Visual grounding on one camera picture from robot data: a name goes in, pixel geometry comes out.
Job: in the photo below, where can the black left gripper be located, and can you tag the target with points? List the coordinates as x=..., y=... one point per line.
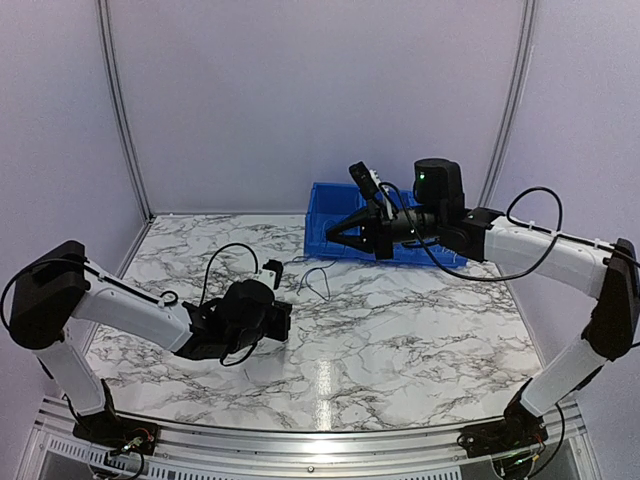
x=281, y=332

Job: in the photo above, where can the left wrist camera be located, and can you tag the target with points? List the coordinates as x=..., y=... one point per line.
x=270, y=274

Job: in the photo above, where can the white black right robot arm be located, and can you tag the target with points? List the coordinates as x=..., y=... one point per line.
x=606, y=272

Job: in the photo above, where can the aluminium front rail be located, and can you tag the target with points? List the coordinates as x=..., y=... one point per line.
x=193, y=451

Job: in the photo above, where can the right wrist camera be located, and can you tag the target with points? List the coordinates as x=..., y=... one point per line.
x=369, y=185

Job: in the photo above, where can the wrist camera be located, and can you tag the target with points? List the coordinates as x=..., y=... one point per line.
x=369, y=185
x=270, y=274

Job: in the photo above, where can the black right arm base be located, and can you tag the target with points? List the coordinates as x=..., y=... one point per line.
x=518, y=428

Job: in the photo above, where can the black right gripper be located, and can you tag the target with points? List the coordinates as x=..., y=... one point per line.
x=381, y=244

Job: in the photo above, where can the blue plastic bin left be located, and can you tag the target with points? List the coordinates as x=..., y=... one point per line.
x=329, y=204

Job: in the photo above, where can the aluminium frame post left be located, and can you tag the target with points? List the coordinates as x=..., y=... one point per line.
x=122, y=124

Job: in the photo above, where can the blue plastic bin right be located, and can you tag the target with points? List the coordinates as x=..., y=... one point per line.
x=447, y=257

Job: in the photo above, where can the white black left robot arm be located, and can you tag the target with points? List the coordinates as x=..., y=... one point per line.
x=64, y=284

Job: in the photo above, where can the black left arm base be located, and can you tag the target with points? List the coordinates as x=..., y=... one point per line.
x=120, y=434

